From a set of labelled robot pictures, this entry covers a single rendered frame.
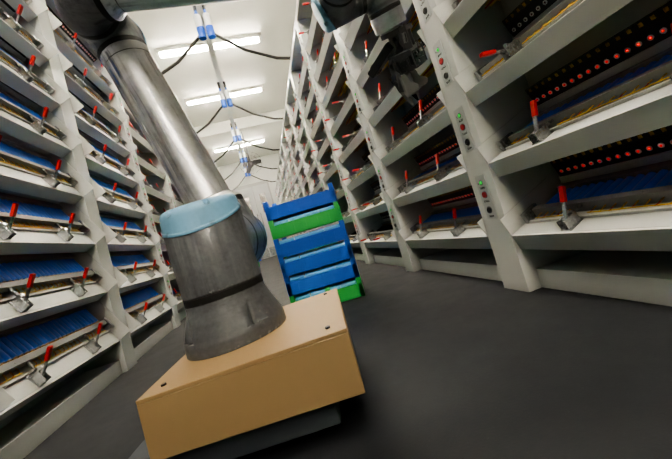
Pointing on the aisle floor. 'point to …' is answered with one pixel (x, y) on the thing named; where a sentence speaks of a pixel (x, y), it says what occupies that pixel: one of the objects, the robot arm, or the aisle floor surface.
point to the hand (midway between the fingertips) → (411, 99)
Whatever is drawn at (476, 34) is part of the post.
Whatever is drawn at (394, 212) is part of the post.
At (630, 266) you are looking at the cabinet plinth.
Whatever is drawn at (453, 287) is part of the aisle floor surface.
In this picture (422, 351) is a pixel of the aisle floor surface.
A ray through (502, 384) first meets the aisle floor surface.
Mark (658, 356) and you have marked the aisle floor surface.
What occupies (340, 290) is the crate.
